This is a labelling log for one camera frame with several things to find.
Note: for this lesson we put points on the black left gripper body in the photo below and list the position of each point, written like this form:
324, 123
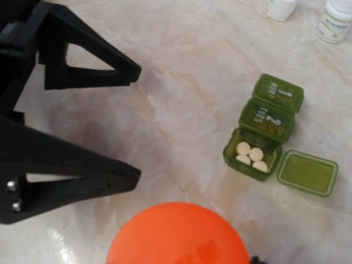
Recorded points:
11, 110

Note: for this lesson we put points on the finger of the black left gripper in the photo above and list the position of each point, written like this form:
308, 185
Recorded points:
59, 29
80, 175

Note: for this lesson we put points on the red cylindrical can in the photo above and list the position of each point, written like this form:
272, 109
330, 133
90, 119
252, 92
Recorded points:
177, 232

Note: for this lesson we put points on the green pill organizer box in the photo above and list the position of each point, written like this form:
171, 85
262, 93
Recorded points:
265, 124

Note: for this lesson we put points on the small white pill bottle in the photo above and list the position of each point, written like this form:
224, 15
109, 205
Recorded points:
335, 22

